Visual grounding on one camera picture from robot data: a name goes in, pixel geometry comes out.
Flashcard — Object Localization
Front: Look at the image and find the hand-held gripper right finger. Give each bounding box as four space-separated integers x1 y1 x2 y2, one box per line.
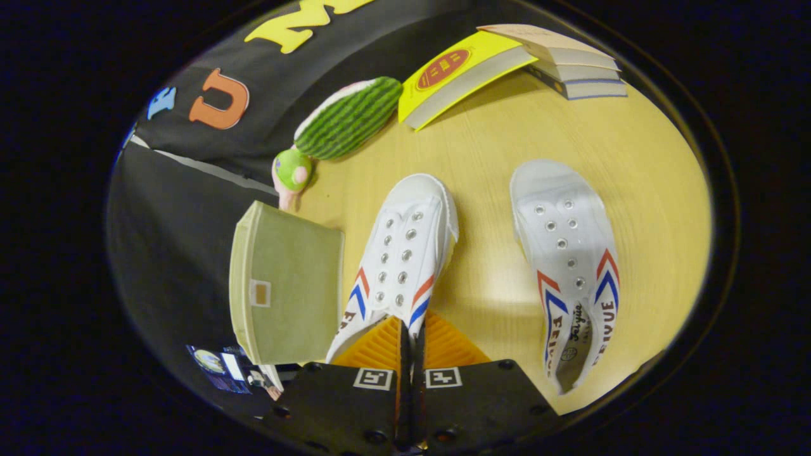
413 309 563 453

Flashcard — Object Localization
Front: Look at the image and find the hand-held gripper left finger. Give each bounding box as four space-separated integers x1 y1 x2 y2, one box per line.
262 315 412 455

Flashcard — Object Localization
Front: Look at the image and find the pale green fabric storage box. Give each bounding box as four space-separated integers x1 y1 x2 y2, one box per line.
228 201 345 366

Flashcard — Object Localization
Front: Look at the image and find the white canvas shoe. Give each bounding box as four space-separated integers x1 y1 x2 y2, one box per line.
325 173 459 365
509 158 621 396

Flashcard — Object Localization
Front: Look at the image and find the blue printed card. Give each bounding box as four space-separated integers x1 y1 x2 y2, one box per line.
186 345 286 401

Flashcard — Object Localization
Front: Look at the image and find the pink and green plush toy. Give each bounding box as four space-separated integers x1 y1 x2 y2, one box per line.
272 147 314 213

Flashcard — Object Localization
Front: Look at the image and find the watermelon slice plush toy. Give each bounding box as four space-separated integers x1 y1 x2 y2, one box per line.
293 76 404 161

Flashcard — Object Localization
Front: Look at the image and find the blue-grey book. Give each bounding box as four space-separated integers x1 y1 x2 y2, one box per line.
526 65 629 101

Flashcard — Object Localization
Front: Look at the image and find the yellow book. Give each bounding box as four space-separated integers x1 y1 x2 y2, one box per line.
398 30 539 132

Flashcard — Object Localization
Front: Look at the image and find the white book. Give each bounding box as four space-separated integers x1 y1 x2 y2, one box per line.
535 58 623 83

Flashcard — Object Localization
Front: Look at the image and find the beige book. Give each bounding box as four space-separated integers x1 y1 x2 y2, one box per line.
476 23 618 72

